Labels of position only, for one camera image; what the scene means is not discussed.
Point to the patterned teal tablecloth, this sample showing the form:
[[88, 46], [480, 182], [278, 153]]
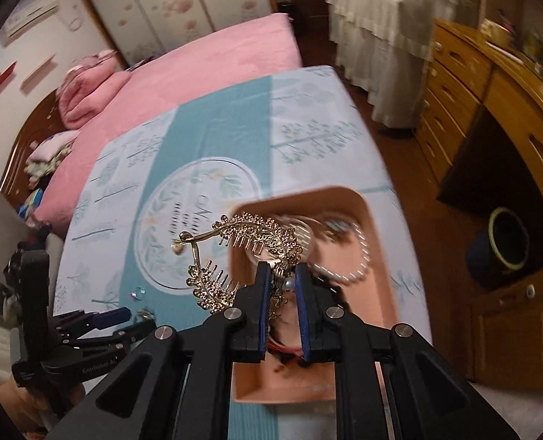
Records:
[[272, 137]]

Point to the grey chair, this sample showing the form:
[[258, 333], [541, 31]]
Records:
[[1, 256]]

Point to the beige wall shelf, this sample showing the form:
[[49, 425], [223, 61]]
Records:
[[37, 75]]

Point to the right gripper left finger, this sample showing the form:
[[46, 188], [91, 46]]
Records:
[[177, 384]]

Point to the pink bed cover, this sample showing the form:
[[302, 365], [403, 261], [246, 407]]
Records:
[[256, 48]]

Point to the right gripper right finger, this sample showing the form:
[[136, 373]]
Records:
[[390, 383]]

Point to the wooden headboard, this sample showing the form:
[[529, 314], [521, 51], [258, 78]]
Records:
[[43, 122]]

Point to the pink plastic tray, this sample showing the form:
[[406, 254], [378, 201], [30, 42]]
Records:
[[347, 245]]

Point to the silver ring pink stone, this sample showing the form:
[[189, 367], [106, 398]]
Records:
[[138, 294]]

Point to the white air conditioner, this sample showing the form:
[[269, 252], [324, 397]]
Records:
[[21, 20]]

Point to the wooden desk with drawers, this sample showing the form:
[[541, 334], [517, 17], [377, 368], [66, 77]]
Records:
[[481, 130]]

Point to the white floral pillow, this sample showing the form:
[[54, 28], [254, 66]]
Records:
[[50, 147]]

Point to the folded pink blanket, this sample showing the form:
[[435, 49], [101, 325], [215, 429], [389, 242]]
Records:
[[87, 88]]

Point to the cream lace covered furniture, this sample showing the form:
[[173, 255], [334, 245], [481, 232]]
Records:
[[383, 47]]

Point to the gold leaf hair comb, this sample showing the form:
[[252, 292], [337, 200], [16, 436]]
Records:
[[214, 289]]

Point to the floral wardrobe doors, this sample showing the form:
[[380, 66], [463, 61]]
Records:
[[141, 29]]

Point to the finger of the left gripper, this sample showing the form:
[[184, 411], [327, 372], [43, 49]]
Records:
[[127, 336], [80, 320]]

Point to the black round bin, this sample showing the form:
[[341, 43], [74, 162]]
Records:
[[498, 252]]

